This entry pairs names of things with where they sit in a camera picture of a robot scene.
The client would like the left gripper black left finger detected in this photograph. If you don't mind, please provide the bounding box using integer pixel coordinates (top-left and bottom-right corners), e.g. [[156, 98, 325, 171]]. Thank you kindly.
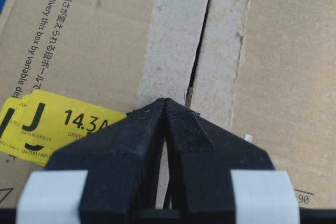
[[16, 98, 165, 224]]

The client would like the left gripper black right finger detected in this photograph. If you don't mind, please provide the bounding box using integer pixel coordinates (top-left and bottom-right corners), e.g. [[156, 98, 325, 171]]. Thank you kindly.
[[164, 98, 300, 224]]

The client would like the brown cardboard box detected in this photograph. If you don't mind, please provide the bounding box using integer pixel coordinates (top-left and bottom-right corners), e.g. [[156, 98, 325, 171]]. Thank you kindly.
[[1, 0, 335, 208]]

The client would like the yellow shipping label sticker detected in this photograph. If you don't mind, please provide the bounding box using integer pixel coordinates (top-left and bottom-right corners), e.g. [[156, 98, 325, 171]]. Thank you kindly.
[[1, 90, 126, 166]]

